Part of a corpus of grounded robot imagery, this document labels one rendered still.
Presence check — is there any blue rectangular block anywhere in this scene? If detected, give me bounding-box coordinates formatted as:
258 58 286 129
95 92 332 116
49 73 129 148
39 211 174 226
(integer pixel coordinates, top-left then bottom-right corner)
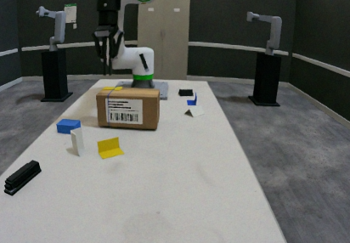
56 119 81 134

